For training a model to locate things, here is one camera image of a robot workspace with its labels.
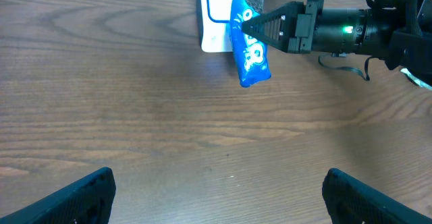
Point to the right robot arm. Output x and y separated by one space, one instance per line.
397 32

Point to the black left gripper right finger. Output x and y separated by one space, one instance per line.
351 201

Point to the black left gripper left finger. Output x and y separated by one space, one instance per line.
88 200

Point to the white barcode scanner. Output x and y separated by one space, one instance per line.
215 35

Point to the mint green wipes packet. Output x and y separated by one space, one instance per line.
412 78

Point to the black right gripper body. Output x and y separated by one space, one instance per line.
331 30

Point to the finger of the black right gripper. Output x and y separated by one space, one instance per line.
277 28

